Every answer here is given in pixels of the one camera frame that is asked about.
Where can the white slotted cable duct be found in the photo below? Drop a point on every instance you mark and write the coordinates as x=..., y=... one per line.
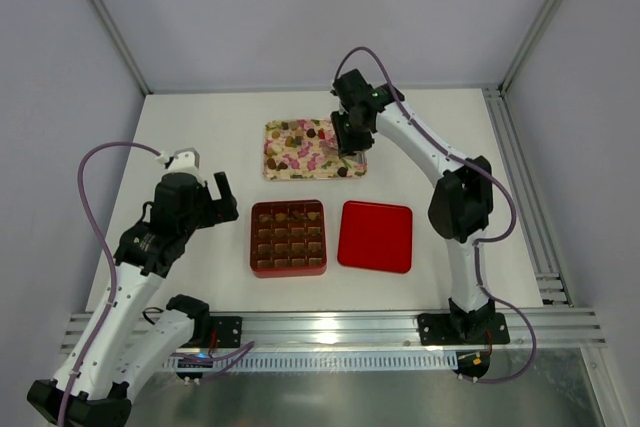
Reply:
x=318, y=361

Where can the aluminium frame post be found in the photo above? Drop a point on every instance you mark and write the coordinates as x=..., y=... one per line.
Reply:
x=120, y=45
x=533, y=36

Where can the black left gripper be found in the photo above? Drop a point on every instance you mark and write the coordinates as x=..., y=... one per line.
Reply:
x=212, y=207

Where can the right aluminium side rail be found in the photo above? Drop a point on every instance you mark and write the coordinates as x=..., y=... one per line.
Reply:
x=538, y=237

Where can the metal tweezers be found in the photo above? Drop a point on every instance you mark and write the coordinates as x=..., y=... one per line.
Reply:
x=330, y=151

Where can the red box lid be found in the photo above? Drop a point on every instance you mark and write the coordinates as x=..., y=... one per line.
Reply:
x=376, y=236

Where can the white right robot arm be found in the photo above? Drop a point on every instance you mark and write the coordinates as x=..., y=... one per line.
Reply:
x=462, y=199

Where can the right aluminium frame post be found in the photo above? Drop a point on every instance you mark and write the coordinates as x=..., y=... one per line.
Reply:
x=533, y=36

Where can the red chocolate box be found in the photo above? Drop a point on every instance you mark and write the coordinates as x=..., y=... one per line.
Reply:
x=291, y=248

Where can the left aluminium frame post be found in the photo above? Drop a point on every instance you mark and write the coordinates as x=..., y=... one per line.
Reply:
x=120, y=45

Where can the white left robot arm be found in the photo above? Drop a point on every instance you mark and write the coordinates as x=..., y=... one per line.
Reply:
x=100, y=380

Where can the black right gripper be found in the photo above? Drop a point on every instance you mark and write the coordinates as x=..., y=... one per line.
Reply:
x=351, y=136

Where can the black mounting plate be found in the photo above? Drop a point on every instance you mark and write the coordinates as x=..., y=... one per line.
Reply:
x=434, y=329
x=225, y=331

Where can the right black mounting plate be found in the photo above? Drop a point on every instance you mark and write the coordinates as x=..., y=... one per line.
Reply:
x=434, y=329

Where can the floral tray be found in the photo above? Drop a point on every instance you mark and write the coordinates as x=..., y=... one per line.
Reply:
x=291, y=151

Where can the aluminium front rail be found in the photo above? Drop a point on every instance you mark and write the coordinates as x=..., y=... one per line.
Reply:
x=554, y=327

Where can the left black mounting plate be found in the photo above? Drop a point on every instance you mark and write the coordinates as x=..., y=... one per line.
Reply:
x=225, y=331

